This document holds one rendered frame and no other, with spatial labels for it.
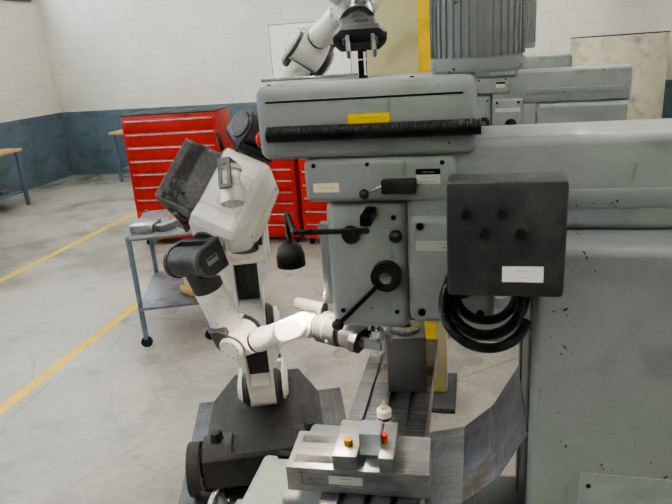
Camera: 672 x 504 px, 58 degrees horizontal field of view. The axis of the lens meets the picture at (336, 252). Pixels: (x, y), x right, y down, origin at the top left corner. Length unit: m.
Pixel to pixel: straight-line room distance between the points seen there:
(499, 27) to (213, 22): 10.14
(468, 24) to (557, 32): 9.18
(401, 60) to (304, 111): 1.85
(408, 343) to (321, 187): 0.69
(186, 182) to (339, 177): 0.61
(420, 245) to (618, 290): 0.41
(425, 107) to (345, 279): 0.44
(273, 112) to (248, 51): 9.75
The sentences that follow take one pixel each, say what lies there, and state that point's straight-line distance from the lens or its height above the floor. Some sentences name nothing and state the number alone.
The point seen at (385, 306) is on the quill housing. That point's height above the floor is 1.37.
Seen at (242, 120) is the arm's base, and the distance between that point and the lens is 1.84.
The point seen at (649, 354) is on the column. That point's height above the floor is 1.34.
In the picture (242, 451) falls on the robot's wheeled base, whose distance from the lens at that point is 2.35.
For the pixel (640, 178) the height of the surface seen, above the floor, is 1.67.
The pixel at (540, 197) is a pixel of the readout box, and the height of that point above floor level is 1.70.
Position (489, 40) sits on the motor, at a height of 1.95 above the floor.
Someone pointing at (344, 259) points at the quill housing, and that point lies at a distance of 1.42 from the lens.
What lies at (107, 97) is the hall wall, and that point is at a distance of 12.39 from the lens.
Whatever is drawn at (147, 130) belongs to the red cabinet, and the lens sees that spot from 6.87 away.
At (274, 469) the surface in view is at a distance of 2.02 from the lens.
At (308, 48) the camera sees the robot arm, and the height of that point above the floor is 1.96.
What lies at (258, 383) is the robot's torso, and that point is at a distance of 2.43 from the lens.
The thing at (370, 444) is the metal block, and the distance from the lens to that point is 1.55.
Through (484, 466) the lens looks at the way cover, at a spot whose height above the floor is 0.93.
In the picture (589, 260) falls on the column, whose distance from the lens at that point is 1.26.
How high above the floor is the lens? 1.95
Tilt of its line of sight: 18 degrees down
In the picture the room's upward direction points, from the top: 4 degrees counter-clockwise
